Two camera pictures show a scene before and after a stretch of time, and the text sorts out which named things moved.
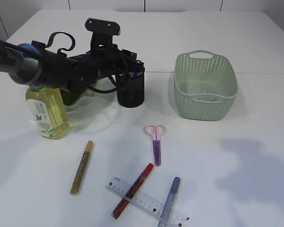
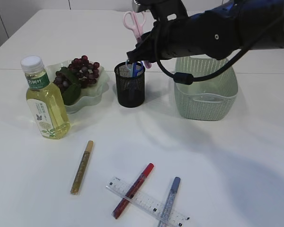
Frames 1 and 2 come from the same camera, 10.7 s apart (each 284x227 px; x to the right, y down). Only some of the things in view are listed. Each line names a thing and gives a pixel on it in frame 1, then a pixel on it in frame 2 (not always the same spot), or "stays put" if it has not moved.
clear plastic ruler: [127, 191] stays put
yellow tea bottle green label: [48, 107] stays put
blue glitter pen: [164, 219] stays put
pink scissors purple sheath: [156, 131] to [135, 21]
